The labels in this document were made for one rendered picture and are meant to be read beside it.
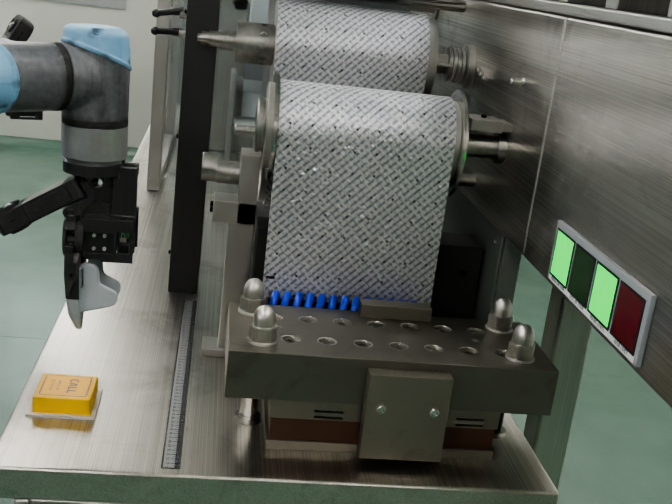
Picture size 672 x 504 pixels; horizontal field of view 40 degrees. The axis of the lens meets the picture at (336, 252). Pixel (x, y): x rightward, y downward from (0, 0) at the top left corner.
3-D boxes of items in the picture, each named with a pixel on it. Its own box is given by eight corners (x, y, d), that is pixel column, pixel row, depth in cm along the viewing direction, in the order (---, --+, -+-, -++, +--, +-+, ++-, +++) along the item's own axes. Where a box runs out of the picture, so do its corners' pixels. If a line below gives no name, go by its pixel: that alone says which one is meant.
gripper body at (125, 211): (131, 270, 110) (135, 170, 106) (56, 266, 108) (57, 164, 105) (137, 250, 117) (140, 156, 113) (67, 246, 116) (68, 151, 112)
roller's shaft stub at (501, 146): (448, 155, 132) (453, 125, 131) (496, 160, 133) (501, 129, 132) (455, 162, 128) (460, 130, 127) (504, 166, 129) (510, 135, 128)
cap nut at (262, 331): (246, 333, 113) (249, 298, 111) (276, 335, 113) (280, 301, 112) (247, 345, 109) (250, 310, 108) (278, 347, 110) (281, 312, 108)
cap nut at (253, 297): (237, 305, 121) (240, 272, 120) (265, 307, 122) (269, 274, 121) (237, 315, 118) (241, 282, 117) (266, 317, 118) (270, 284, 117)
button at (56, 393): (42, 389, 121) (43, 372, 120) (97, 392, 122) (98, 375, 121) (31, 414, 114) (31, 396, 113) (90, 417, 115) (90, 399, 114)
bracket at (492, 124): (461, 124, 131) (464, 110, 131) (501, 128, 132) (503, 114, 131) (470, 130, 127) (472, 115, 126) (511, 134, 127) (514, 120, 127)
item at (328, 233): (261, 299, 127) (274, 167, 122) (428, 311, 130) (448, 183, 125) (261, 300, 127) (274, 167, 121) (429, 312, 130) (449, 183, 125)
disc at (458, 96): (431, 183, 138) (446, 83, 134) (435, 183, 139) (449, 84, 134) (454, 207, 124) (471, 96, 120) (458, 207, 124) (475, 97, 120)
